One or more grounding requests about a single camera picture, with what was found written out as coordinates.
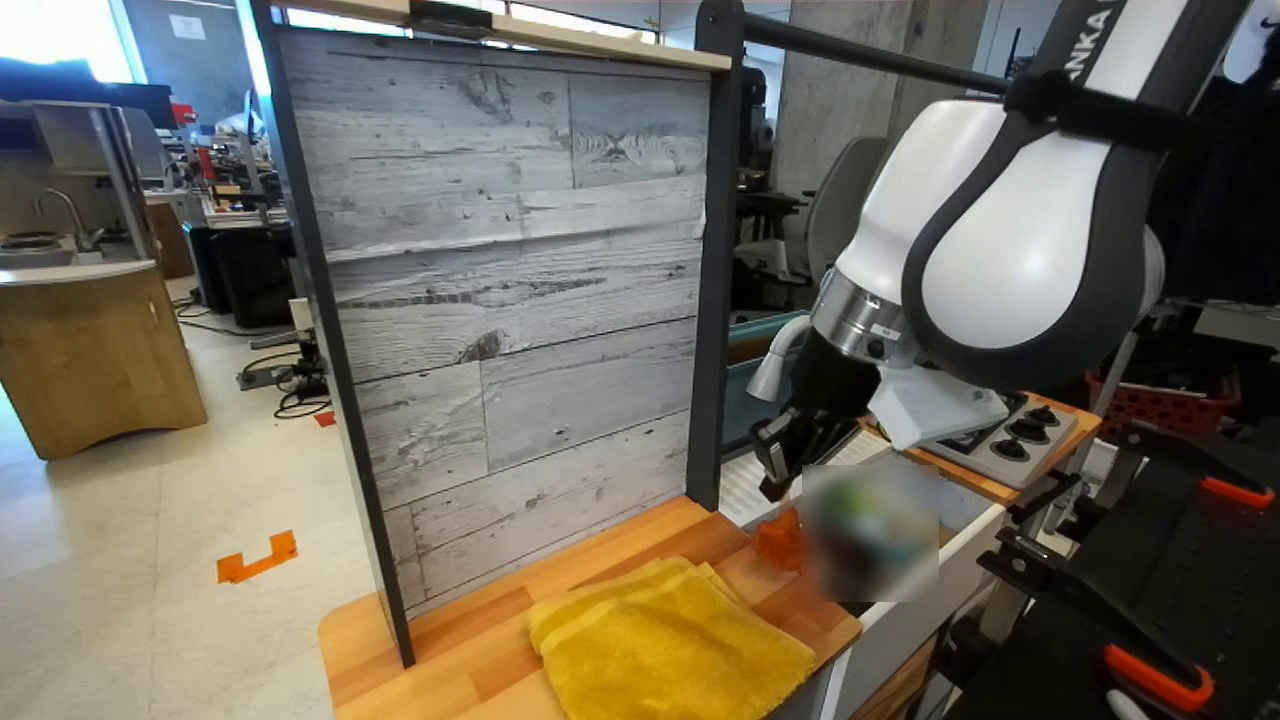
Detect black floor cables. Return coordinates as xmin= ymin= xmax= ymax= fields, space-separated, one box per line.
xmin=234 ymin=336 xmax=335 ymax=424

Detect orange-handled bar clamp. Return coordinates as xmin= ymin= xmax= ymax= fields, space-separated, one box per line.
xmin=1025 ymin=438 xmax=1280 ymax=516
xmin=982 ymin=534 xmax=1221 ymax=720

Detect wooden cabinet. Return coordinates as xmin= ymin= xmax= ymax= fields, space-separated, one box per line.
xmin=0 ymin=258 xmax=212 ymax=464

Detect grey wood-plank panel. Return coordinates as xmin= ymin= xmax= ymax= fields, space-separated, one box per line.
xmin=278 ymin=29 xmax=714 ymax=621

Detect black jacket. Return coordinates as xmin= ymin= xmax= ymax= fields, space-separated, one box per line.
xmin=1145 ymin=77 xmax=1280 ymax=308

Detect green patterned bowl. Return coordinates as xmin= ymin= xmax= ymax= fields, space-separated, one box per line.
xmin=825 ymin=476 xmax=945 ymax=570

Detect black storage bins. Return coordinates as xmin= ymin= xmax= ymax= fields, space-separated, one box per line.
xmin=187 ymin=215 xmax=305 ymax=334

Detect white sink unit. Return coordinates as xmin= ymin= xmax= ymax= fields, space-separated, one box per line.
xmin=714 ymin=446 xmax=1017 ymax=720

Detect wooden shelf board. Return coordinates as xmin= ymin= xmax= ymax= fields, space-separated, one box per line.
xmin=285 ymin=0 xmax=735 ymax=77

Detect green yellow plush toy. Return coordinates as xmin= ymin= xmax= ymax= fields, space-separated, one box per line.
xmin=829 ymin=479 xmax=880 ymax=527

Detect black perforated board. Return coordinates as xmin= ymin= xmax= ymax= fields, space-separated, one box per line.
xmin=956 ymin=438 xmax=1280 ymax=720

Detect grey office chair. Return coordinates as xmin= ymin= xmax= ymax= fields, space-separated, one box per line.
xmin=744 ymin=132 xmax=896 ymax=293

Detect black metal frame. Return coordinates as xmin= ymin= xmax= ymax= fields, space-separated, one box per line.
xmin=251 ymin=0 xmax=1043 ymax=671

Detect red plastic basket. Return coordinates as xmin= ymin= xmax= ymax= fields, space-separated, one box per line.
xmin=1085 ymin=336 xmax=1247 ymax=446

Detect toy stove top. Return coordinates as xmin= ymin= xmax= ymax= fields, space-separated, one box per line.
xmin=917 ymin=391 xmax=1107 ymax=495

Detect yellow towel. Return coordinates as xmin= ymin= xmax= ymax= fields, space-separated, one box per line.
xmin=524 ymin=555 xmax=825 ymax=720

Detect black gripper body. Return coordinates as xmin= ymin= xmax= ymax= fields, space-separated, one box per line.
xmin=788 ymin=334 xmax=888 ymax=456

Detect steel bowl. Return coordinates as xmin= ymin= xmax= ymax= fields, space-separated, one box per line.
xmin=795 ymin=516 xmax=896 ymax=621

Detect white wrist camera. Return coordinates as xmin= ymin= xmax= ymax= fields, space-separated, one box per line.
xmin=873 ymin=358 xmax=1017 ymax=456

